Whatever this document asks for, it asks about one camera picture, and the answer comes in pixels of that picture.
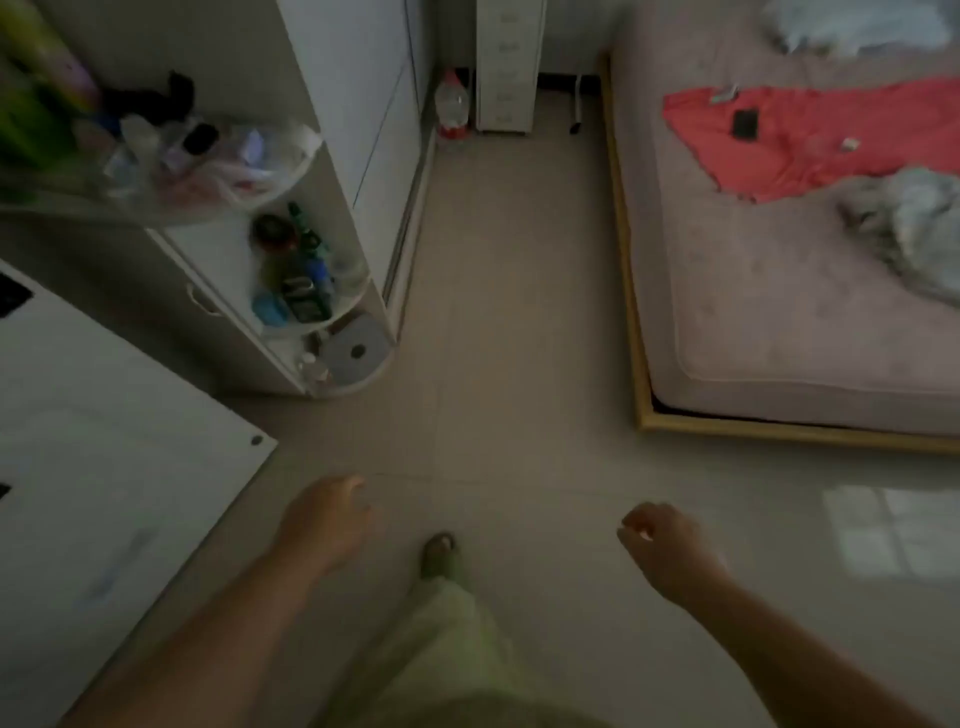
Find white fluffy blanket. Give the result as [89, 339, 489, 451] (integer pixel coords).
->
[761, 0, 955, 60]

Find person's right forearm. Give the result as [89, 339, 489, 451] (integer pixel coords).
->
[678, 571, 939, 728]

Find grey blanket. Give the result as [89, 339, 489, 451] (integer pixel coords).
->
[836, 166, 960, 307]

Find white desk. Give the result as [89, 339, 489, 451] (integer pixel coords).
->
[0, 258, 280, 728]

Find grey round disc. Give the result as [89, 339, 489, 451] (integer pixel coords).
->
[320, 314, 396, 388]

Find water bottle red handle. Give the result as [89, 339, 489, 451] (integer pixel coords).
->
[434, 68, 472, 142]

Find green yellow bottle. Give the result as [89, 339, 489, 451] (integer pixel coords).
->
[0, 0, 104, 205]

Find red garment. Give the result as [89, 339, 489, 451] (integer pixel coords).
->
[661, 76, 960, 205]

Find wooden bed frame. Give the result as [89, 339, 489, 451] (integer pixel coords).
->
[597, 50, 960, 457]

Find green slipper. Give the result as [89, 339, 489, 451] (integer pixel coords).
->
[419, 531, 460, 583]

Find white wardrobe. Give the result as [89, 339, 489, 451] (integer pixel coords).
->
[277, 0, 442, 325]

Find person's left forearm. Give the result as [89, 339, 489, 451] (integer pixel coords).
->
[59, 541, 333, 728]

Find green shorts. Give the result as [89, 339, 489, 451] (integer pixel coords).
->
[314, 573, 616, 728]

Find person's left hand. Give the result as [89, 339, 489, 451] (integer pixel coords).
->
[271, 474, 374, 576]

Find dark green tin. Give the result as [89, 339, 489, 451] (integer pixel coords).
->
[281, 275, 336, 325]

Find blue bottle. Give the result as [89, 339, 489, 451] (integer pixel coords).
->
[303, 254, 338, 298]

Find person's right hand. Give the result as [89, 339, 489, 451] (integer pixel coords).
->
[616, 500, 733, 610]

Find blue round lid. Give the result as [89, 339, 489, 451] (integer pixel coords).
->
[251, 290, 293, 328]

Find white corner shelf unit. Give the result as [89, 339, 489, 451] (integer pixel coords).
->
[0, 0, 397, 400]

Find dark round jar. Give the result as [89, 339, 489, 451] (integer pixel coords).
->
[251, 213, 301, 256]

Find clear plastic bag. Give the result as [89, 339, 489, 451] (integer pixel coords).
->
[104, 112, 324, 210]

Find pink mattress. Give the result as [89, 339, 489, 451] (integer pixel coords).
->
[608, 0, 960, 438]

